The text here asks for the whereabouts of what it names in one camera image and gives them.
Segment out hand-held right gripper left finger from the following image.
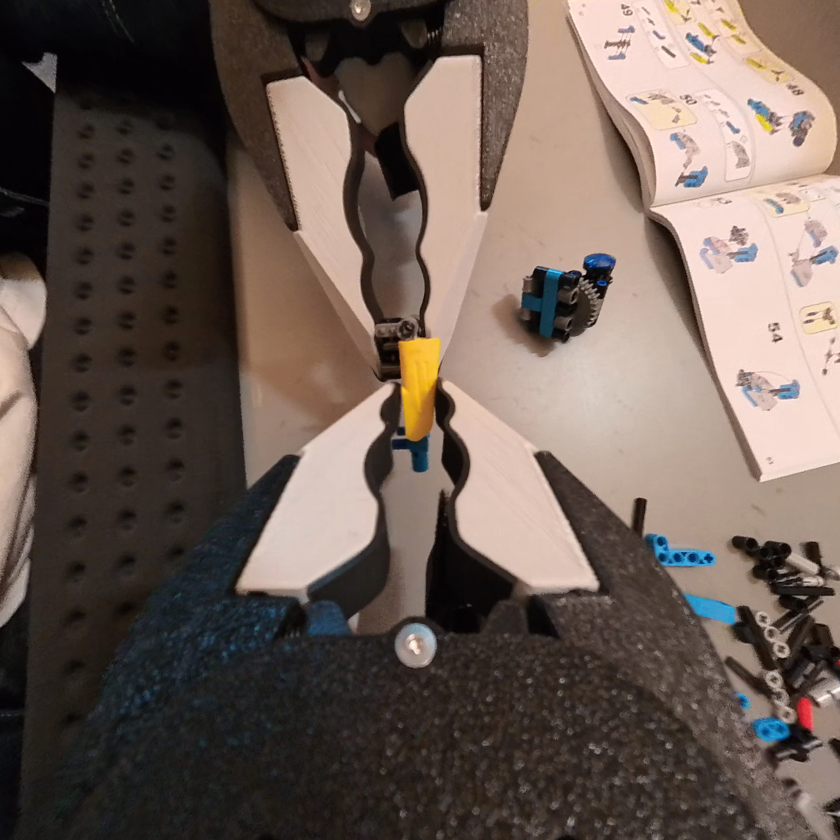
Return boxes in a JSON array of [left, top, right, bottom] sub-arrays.
[[237, 381, 399, 598]]

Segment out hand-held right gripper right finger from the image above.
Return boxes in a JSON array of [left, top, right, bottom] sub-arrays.
[[431, 381, 601, 594]]

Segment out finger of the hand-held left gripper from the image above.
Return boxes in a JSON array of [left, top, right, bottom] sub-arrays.
[[392, 53, 489, 345], [266, 73, 395, 379]]

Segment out blue yellow brick assembly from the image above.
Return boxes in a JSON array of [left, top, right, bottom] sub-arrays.
[[372, 313, 443, 471]]

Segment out blue beam with black pins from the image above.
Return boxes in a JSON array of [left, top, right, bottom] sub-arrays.
[[516, 266, 568, 340]]

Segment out black grey gear assembly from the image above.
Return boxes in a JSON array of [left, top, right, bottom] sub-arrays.
[[558, 252, 618, 345]]

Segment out grey desk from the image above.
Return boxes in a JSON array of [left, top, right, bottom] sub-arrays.
[[224, 0, 840, 840]]

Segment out pile of loose small bricks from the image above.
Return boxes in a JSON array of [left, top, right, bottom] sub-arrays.
[[630, 497, 840, 815]]

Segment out open instruction booklet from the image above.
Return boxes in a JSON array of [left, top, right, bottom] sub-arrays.
[[567, 0, 840, 483]]

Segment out person's light trousers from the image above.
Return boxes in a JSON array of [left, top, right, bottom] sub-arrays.
[[0, 250, 51, 631]]

